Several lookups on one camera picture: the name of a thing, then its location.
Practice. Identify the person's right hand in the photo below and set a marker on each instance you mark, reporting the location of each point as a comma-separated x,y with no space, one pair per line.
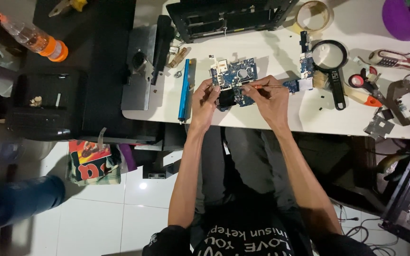
272,103

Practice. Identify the person's left hand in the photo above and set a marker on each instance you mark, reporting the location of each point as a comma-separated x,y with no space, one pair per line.
200,106

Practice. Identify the blue laptop motherboard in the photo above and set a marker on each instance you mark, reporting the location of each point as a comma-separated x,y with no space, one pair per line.
235,73

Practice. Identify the blue pen-shaped screwdriver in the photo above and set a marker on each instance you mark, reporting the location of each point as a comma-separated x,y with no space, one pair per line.
184,90

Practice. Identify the small blue board white connector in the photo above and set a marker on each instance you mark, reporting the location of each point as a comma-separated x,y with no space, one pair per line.
299,85

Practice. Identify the long narrow blue circuit board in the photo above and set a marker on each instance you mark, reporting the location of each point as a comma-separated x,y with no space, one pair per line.
306,62

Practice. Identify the amber lighter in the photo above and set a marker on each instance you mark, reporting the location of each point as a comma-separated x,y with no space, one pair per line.
177,58

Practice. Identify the person's grey trousers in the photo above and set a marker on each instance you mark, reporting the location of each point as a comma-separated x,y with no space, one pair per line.
251,160

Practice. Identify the grey laptop panel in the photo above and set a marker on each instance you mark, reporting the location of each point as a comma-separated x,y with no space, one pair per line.
137,89

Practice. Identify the black magnifying glass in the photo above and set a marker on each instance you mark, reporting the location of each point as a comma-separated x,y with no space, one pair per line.
336,85

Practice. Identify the long black plastic cover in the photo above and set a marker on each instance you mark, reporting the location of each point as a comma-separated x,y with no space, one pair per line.
162,46

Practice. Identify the wooden brush orange tip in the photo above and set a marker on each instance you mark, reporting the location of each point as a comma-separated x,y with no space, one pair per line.
354,94

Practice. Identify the purple cloth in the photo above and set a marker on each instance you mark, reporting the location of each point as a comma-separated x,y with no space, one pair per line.
129,156

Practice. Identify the black laptop chassis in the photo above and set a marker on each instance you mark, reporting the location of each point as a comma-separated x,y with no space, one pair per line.
226,17

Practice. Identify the clear tape roll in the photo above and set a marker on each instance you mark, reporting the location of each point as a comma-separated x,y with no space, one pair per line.
324,14

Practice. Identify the white red hand tool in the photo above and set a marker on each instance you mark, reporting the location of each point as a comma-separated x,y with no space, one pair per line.
386,58

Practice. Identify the black soldering iron stand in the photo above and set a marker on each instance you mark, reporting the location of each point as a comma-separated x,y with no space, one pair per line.
395,96

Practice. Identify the colourful printed bag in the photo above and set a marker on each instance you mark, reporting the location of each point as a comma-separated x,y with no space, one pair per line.
91,163

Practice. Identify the person's black printed shirt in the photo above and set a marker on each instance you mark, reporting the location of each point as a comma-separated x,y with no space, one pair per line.
247,231

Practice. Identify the purple plastic bowl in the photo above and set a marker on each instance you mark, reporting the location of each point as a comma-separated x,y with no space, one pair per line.
399,19

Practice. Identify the black plastic tray box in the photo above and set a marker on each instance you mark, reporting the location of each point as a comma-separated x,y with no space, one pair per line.
45,113

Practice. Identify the plastic bottle orange cap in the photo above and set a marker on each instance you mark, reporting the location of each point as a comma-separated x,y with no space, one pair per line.
36,39

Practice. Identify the clear water jug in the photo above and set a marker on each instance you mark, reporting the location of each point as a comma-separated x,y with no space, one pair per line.
5,145

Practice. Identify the grey metal bracket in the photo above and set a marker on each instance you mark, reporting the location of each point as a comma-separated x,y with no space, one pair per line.
379,127

